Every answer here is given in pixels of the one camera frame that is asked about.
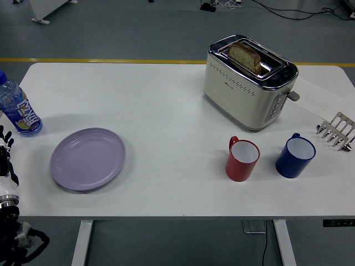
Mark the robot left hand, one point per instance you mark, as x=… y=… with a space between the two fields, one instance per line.
x=7 y=185

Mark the purple round plate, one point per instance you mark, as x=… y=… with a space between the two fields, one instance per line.
x=87 y=160

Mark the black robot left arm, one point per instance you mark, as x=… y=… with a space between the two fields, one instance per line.
x=16 y=235

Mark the blue labelled drink bottle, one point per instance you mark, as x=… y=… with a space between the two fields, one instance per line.
x=22 y=113

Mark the white table leg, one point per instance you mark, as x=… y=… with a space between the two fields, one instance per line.
x=285 y=243
x=81 y=243

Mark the white furniture foot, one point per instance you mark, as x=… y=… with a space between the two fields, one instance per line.
x=45 y=9

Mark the red mug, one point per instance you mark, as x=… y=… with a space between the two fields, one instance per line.
x=238 y=170

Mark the cream and chrome toaster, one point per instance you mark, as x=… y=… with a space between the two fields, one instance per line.
x=235 y=97

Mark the grey floor socket box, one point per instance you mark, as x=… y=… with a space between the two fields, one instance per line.
x=252 y=226

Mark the black floor device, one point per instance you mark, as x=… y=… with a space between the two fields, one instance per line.
x=208 y=7

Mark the brown bread slice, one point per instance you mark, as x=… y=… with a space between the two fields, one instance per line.
x=245 y=56

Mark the blue mug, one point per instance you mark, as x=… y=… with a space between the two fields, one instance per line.
x=289 y=166

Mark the white paper sheet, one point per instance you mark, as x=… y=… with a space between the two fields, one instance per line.
x=319 y=97

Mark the black table control panel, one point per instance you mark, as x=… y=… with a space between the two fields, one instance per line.
x=338 y=222

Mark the silver metal toast rack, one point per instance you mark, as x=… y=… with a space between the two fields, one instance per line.
x=342 y=124

